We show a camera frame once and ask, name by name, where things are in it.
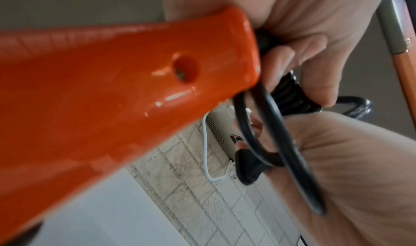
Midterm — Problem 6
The grey metal furniture leg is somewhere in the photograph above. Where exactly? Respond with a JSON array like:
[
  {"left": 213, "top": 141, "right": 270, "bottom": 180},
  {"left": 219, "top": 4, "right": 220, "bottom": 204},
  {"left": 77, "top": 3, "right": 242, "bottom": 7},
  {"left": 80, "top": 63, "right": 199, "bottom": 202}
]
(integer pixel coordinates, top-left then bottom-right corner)
[{"left": 376, "top": 0, "right": 416, "bottom": 129}]

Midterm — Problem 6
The white electrical device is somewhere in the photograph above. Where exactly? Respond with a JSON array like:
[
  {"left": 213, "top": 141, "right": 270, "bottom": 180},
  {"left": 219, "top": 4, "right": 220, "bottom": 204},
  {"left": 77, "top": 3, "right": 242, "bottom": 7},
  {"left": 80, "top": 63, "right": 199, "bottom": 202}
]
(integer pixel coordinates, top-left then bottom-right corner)
[{"left": 207, "top": 104, "right": 251, "bottom": 161}]

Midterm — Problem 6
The black power cable with plug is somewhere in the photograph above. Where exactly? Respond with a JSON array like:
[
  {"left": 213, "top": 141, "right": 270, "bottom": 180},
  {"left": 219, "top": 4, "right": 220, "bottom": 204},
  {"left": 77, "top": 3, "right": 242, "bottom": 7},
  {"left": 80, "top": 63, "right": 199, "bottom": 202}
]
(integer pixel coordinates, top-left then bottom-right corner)
[{"left": 231, "top": 28, "right": 372, "bottom": 216}]

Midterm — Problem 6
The person's left hand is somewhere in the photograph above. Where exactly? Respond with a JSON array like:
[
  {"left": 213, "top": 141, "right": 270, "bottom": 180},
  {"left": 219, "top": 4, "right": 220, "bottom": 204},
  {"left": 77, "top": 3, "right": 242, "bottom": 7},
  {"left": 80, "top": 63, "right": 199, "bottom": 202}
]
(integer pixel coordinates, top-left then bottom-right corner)
[{"left": 250, "top": 110, "right": 416, "bottom": 246}]

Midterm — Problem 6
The orange plastic tool handle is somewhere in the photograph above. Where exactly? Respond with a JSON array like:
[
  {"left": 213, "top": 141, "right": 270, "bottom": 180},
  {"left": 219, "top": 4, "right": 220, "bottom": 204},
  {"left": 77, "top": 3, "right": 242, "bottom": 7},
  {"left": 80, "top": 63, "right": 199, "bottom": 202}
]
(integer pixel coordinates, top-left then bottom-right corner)
[{"left": 0, "top": 6, "right": 261, "bottom": 243}]

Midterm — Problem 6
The person's right hand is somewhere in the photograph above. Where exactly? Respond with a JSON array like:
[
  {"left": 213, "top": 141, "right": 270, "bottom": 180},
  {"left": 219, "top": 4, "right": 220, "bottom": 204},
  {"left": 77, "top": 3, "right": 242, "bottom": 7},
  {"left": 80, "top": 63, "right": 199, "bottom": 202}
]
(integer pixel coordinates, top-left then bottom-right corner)
[{"left": 164, "top": 0, "right": 391, "bottom": 107}]

